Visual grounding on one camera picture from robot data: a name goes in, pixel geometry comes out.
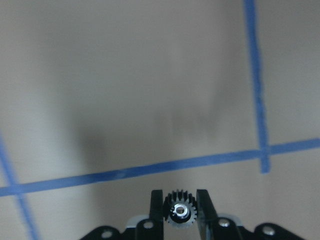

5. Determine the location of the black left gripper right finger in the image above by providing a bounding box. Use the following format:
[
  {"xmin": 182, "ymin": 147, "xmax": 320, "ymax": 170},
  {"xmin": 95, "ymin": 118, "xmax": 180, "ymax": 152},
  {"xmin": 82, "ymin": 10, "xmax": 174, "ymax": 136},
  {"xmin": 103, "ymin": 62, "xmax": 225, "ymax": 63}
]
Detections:
[{"xmin": 196, "ymin": 189, "xmax": 244, "ymax": 240}]

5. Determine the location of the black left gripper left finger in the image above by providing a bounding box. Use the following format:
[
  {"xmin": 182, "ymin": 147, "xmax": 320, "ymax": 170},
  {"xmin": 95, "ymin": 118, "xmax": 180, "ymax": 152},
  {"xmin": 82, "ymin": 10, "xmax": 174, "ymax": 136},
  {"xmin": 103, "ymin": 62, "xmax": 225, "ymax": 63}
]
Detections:
[{"xmin": 134, "ymin": 189, "xmax": 164, "ymax": 240}]

